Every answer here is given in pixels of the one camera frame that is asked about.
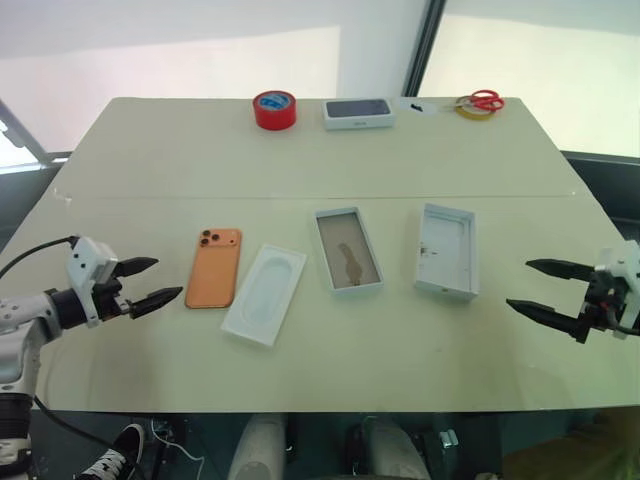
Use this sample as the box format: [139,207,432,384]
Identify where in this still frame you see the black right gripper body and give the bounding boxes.
[581,266,630,332]

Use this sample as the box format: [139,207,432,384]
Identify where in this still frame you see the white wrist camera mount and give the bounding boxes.
[597,239,640,342]
[66,236,120,329]

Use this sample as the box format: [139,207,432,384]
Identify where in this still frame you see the thin white cable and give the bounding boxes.
[148,418,207,480]

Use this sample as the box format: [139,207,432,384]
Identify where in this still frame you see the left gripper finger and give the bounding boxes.
[128,286,185,320]
[115,256,161,279]

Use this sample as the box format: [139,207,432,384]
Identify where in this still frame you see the orange smartphone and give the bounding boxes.
[184,227,244,311]

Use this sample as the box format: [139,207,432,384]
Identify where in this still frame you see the grey metal frame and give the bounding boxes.
[0,97,72,174]

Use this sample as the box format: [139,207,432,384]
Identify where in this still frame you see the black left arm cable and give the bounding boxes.
[0,235,80,279]

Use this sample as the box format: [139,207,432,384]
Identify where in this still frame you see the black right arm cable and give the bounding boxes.
[607,309,640,337]

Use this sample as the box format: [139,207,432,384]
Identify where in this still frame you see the pale rounded shape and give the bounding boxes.
[227,413,289,480]
[358,414,432,480]

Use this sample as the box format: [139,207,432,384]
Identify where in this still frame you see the dark window frame post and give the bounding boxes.
[398,0,448,99]

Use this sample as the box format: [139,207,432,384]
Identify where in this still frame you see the red handled scissors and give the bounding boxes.
[442,89,506,113]

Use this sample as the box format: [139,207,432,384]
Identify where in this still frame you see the closed white phone box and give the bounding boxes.
[321,98,399,132]

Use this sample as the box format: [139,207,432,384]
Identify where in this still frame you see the white box lid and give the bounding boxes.
[412,202,476,305]

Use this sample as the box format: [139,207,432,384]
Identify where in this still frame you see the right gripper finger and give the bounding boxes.
[505,298,589,345]
[525,258,596,285]

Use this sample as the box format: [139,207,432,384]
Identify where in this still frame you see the white plastic tray insert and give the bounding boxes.
[220,243,308,348]

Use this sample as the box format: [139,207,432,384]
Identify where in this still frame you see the black and white sneaker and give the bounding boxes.
[74,423,147,480]

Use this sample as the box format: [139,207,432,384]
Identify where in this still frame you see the black robot body cable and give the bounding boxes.
[31,394,136,476]

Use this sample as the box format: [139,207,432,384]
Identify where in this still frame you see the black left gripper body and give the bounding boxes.
[91,259,133,322]

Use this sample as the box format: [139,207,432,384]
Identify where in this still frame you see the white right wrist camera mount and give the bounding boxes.
[597,239,640,342]

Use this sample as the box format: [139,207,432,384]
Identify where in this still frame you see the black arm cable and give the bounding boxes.
[607,309,640,337]
[0,235,80,279]

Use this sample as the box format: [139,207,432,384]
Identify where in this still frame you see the white box with brown inside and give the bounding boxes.
[313,206,385,297]

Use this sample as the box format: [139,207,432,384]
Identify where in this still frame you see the dark furniture edge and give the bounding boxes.
[559,148,640,251]

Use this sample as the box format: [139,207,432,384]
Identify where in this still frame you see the red tape roll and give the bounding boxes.
[252,90,297,132]

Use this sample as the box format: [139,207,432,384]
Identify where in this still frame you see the yellow tape roll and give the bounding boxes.
[455,97,497,122]

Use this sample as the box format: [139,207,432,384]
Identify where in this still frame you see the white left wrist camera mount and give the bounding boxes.
[66,236,120,329]

